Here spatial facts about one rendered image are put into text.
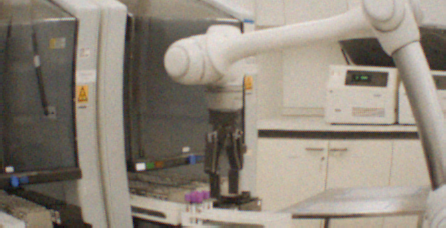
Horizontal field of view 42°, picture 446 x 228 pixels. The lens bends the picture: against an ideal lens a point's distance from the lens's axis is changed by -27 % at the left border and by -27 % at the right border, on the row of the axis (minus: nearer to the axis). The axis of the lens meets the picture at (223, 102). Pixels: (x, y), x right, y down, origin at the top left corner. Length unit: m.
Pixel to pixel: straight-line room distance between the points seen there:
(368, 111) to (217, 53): 2.54
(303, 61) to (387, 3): 3.62
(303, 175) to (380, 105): 0.71
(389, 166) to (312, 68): 1.26
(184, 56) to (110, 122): 0.37
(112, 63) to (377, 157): 2.49
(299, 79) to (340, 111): 0.89
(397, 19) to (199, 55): 0.55
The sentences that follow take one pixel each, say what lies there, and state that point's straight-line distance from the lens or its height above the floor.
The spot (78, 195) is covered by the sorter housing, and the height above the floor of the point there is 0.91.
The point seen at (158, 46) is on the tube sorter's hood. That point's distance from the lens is 2.15.
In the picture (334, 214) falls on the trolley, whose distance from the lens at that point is 2.10.
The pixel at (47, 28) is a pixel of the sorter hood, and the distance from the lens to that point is 1.75.
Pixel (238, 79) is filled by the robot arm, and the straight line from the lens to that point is 1.92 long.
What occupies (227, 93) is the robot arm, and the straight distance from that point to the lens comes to 1.91.
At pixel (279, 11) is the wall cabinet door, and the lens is 4.80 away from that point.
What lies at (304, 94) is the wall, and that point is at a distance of 5.10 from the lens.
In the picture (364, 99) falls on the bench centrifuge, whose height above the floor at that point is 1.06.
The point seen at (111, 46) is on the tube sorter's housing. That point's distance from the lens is 1.99.
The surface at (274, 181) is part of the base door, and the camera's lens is 4.53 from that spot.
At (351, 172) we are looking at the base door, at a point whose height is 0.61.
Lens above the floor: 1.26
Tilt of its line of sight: 3 degrees down
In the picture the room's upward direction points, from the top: straight up
